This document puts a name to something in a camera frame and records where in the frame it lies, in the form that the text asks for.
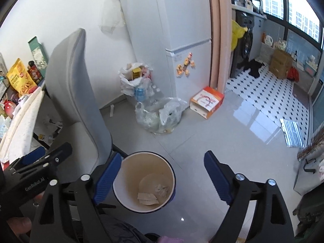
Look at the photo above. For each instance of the yellow snack bag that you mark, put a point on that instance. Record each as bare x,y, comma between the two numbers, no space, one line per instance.
19,77

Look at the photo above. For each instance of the white paper strip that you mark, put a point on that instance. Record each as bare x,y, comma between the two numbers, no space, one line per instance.
112,110

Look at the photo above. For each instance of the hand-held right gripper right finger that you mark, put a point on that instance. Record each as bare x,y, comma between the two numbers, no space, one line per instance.
217,179

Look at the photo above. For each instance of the white speckled table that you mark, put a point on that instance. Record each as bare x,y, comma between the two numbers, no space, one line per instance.
22,126

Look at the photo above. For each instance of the red round packet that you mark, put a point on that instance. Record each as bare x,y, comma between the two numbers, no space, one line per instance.
8,107

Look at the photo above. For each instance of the dark patterned clothing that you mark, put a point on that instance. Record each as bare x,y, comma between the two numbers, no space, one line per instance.
121,232

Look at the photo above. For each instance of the pack of water bottles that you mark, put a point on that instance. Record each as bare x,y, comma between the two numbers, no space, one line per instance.
139,92

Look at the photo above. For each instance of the patterned cloth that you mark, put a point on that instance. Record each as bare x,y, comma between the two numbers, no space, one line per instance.
311,149

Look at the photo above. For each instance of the dark green bag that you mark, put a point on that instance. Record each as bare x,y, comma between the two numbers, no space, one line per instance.
310,215

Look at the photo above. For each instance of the red bag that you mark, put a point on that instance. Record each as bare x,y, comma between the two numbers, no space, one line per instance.
293,74

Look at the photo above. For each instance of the hanging clear mesh bag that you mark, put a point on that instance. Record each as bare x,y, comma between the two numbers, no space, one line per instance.
110,12

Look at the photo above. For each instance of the silver foil mat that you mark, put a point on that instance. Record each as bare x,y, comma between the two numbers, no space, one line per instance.
292,133

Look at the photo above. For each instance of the pink cloth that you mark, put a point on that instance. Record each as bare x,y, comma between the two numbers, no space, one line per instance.
172,240

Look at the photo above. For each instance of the cluster of orange fridge magnets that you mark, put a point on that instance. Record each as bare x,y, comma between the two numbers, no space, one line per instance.
186,64

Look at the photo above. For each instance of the black cloth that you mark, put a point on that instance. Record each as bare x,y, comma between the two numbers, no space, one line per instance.
254,68

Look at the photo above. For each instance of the pink door frame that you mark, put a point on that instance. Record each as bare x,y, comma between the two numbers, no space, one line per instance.
217,30

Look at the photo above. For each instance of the orange and white cardboard box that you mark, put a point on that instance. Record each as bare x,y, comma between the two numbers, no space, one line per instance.
206,101

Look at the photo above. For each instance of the yellow plastic bag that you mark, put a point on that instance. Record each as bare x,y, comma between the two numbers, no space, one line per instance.
236,35

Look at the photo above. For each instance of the tall green box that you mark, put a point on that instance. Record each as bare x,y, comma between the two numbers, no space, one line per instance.
38,53

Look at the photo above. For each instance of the small yellow box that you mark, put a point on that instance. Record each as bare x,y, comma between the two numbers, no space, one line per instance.
136,73

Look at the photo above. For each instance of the white plastic bag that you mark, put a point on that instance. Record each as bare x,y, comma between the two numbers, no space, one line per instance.
126,82

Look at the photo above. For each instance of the flat white paper sheet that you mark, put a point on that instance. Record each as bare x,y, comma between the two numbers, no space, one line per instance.
148,199

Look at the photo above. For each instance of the brown cardboard box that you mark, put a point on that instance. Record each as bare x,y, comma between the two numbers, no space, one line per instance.
279,63

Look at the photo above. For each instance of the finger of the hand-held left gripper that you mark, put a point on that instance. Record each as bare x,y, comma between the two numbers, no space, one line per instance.
34,157
60,150

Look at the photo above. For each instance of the teal storage box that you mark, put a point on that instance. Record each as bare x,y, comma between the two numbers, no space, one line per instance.
310,67

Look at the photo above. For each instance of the grey door mat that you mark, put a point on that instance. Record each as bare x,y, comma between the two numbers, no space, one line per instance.
300,95

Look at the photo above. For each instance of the clear plastic bag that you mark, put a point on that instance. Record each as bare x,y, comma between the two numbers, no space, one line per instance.
164,114

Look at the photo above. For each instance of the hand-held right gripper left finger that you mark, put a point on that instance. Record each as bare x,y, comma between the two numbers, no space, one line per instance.
107,179

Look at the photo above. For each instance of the white bin with blue rim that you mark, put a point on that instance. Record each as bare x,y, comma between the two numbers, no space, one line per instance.
131,177

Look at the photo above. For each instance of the crumpled grey tissue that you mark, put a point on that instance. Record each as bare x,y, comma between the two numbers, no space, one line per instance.
161,190

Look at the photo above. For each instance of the person's left hand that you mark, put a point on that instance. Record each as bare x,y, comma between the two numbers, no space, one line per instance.
20,225

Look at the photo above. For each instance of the black washing machine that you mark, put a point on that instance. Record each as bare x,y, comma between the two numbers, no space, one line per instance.
243,53

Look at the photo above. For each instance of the grey chair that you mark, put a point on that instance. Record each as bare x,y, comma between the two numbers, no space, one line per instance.
73,93

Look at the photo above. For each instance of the window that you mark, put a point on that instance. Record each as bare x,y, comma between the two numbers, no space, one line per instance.
296,7

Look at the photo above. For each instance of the white refrigerator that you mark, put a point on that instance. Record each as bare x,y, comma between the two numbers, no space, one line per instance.
151,30

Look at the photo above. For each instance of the red jar with black lid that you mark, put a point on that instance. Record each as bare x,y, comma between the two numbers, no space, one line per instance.
35,73

